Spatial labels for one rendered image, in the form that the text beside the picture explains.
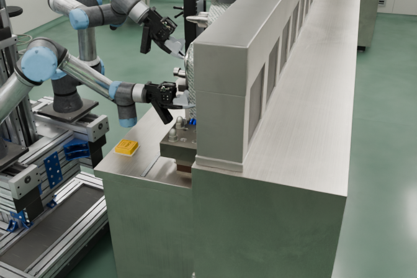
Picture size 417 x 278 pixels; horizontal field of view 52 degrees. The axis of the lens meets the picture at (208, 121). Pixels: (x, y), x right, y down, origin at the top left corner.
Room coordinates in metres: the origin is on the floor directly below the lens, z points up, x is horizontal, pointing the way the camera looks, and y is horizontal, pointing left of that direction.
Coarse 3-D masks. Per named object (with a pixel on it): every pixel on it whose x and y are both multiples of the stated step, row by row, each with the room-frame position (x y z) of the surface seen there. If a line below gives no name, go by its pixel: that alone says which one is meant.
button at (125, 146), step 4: (124, 140) 1.49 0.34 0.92; (128, 140) 1.49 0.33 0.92; (120, 144) 1.46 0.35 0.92; (124, 144) 1.46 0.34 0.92; (128, 144) 1.46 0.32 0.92; (132, 144) 1.46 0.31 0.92; (136, 144) 1.46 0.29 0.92; (116, 148) 1.43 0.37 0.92; (120, 148) 1.43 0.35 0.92; (124, 148) 1.43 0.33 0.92; (128, 148) 1.43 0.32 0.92; (132, 148) 1.43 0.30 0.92; (136, 148) 1.46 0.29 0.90; (116, 152) 1.43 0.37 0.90; (120, 152) 1.43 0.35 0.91; (124, 152) 1.42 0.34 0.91; (128, 152) 1.42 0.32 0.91; (132, 152) 1.43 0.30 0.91
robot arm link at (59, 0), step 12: (48, 0) 1.84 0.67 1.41; (60, 0) 1.77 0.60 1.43; (72, 0) 1.73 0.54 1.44; (60, 12) 1.77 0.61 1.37; (72, 12) 1.56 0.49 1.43; (84, 12) 1.56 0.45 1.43; (96, 12) 1.58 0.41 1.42; (72, 24) 1.57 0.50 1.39; (84, 24) 1.55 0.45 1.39; (96, 24) 1.58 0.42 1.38
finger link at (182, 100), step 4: (180, 96) 1.47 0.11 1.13; (184, 96) 1.46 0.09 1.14; (176, 100) 1.47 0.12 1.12; (180, 100) 1.47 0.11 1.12; (184, 100) 1.46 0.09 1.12; (176, 104) 1.46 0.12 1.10; (180, 104) 1.46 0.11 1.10; (184, 104) 1.46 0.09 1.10; (188, 104) 1.46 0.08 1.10; (192, 104) 1.46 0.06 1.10; (184, 108) 1.45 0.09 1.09; (188, 108) 1.46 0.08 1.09
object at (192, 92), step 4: (188, 80) 1.48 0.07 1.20; (192, 80) 1.47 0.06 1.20; (192, 84) 1.47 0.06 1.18; (192, 88) 1.47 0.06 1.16; (192, 92) 1.47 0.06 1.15; (192, 96) 1.47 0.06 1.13; (192, 100) 1.47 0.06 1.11; (192, 108) 1.47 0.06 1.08; (192, 112) 1.47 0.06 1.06; (192, 116) 1.47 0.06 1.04
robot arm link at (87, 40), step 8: (80, 0) 1.92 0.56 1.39; (88, 0) 1.94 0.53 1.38; (96, 0) 1.96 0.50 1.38; (80, 32) 1.99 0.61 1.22; (88, 32) 1.99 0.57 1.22; (80, 40) 2.00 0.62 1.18; (88, 40) 2.00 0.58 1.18; (80, 48) 2.01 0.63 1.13; (88, 48) 2.00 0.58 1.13; (80, 56) 2.03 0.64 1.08; (88, 56) 2.01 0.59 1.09; (96, 56) 2.06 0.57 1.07; (88, 64) 2.01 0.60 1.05; (96, 64) 2.03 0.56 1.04; (104, 72) 2.07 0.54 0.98
